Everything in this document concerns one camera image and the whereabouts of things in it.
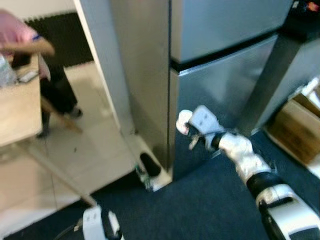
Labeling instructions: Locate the black oval floor object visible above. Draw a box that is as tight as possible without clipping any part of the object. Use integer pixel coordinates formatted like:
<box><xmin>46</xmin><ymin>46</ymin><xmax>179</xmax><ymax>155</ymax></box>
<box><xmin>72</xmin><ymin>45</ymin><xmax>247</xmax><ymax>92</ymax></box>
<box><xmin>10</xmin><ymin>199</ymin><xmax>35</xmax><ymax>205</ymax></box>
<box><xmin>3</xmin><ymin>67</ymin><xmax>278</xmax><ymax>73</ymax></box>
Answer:
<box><xmin>140</xmin><ymin>152</ymin><xmax>162</xmax><ymax>177</ymax></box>

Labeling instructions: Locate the small green label bottle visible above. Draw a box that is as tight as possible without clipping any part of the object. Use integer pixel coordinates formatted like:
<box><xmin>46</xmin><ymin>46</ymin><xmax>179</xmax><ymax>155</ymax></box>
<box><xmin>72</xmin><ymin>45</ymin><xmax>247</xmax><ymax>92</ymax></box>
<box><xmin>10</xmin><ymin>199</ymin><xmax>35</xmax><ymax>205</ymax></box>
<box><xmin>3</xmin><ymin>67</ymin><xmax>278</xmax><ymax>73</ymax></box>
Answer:
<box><xmin>136</xmin><ymin>165</ymin><xmax>152</xmax><ymax>191</ymax></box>

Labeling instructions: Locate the cardboard box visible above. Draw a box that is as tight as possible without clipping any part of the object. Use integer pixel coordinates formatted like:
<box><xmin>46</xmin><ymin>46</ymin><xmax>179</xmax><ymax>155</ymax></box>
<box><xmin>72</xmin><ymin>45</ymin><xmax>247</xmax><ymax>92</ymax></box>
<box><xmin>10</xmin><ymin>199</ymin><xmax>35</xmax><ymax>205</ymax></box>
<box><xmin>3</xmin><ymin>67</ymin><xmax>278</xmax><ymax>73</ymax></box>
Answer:
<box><xmin>265</xmin><ymin>92</ymin><xmax>320</xmax><ymax>163</ymax></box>

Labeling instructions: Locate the grey cabinet black countertop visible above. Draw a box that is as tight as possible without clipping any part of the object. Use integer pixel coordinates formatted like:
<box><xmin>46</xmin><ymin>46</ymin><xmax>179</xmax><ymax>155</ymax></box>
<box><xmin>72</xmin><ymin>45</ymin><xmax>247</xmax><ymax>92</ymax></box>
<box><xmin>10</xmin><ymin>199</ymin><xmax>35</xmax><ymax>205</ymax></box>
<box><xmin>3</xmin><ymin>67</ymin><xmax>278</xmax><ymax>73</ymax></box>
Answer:
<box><xmin>236</xmin><ymin>0</ymin><xmax>320</xmax><ymax>138</ymax></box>

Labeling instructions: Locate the short white floor strip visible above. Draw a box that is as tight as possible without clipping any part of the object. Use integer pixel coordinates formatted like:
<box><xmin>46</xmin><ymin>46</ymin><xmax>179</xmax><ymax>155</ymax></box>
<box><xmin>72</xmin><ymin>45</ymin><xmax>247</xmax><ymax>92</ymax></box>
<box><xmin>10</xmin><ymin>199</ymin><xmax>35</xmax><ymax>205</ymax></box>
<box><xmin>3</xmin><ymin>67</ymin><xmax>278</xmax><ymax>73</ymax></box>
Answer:
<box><xmin>108</xmin><ymin>211</ymin><xmax>122</xmax><ymax>240</ymax></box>

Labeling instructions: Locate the black framed smartphone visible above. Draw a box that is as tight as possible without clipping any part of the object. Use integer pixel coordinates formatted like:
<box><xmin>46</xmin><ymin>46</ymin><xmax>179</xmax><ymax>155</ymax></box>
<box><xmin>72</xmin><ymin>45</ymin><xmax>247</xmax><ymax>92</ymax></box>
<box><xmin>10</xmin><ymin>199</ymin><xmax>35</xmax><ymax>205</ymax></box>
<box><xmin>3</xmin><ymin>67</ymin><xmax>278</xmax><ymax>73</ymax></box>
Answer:
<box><xmin>17</xmin><ymin>70</ymin><xmax>40</xmax><ymax>84</ymax></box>

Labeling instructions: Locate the light wooden table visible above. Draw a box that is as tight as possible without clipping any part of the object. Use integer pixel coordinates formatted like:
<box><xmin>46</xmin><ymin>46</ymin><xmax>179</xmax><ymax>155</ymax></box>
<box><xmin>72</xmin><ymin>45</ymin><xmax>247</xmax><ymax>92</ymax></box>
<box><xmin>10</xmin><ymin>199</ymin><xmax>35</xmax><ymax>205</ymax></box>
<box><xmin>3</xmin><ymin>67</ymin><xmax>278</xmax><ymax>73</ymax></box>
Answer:
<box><xmin>0</xmin><ymin>55</ymin><xmax>98</xmax><ymax>207</ymax></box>

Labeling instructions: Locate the large clear water bottle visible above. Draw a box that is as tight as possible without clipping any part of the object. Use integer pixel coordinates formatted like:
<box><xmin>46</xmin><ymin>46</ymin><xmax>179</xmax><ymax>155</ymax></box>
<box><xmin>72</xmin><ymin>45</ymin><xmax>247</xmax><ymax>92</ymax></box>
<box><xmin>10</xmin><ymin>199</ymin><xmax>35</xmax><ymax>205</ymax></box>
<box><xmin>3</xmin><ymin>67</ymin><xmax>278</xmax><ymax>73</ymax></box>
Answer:
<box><xmin>0</xmin><ymin>52</ymin><xmax>17</xmax><ymax>87</ymax></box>

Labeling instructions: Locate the person in pink shirt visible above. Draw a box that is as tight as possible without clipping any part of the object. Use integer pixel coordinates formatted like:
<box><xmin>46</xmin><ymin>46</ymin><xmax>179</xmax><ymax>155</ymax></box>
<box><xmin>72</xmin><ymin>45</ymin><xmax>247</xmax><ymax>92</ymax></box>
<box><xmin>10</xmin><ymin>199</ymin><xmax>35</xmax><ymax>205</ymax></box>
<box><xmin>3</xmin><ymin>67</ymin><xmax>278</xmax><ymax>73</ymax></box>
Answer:
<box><xmin>0</xmin><ymin>10</ymin><xmax>83</xmax><ymax>140</ymax></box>

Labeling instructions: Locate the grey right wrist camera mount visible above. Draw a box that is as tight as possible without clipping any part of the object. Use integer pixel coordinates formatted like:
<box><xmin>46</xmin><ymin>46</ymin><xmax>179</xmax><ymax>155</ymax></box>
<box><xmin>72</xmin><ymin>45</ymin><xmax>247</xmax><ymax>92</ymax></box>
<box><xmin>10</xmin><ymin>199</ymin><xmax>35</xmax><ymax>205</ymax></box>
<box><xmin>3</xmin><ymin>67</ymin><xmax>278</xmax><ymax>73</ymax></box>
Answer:
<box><xmin>189</xmin><ymin>105</ymin><xmax>227</xmax><ymax>148</ymax></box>

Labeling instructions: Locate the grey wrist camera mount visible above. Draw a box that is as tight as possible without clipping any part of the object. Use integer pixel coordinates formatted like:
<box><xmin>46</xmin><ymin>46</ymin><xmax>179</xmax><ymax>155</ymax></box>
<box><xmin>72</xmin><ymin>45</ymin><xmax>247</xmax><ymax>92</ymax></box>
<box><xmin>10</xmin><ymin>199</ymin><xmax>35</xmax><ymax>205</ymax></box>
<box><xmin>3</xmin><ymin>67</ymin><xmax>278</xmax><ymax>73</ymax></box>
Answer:
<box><xmin>82</xmin><ymin>206</ymin><xmax>108</xmax><ymax>240</ymax></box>
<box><xmin>189</xmin><ymin>105</ymin><xmax>227</xmax><ymax>148</ymax></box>

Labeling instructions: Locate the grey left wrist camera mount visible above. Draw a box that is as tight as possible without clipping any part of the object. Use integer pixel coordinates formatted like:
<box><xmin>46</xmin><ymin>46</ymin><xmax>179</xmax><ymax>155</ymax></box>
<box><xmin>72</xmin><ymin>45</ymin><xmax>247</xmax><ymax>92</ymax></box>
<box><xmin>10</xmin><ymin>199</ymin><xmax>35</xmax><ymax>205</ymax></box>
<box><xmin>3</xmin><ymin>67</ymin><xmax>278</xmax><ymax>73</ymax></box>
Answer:
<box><xmin>82</xmin><ymin>206</ymin><xmax>108</xmax><ymax>240</ymax></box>

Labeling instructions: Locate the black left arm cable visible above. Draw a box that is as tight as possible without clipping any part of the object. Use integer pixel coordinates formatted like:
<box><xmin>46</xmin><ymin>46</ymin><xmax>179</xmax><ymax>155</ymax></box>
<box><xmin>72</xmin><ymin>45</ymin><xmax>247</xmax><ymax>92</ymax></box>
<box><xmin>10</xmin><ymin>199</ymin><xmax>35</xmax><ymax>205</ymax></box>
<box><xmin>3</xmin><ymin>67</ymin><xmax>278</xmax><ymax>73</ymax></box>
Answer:
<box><xmin>54</xmin><ymin>222</ymin><xmax>86</xmax><ymax>240</ymax></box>

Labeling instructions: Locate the black foam wall mat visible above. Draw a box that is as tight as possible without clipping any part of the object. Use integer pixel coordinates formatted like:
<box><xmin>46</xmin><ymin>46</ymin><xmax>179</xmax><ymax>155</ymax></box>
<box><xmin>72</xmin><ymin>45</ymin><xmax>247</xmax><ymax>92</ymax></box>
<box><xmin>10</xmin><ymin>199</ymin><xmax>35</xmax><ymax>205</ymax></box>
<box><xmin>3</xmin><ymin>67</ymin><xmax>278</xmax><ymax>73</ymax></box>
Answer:
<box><xmin>25</xmin><ymin>11</ymin><xmax>96</xmax><ymax>68</ymax></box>

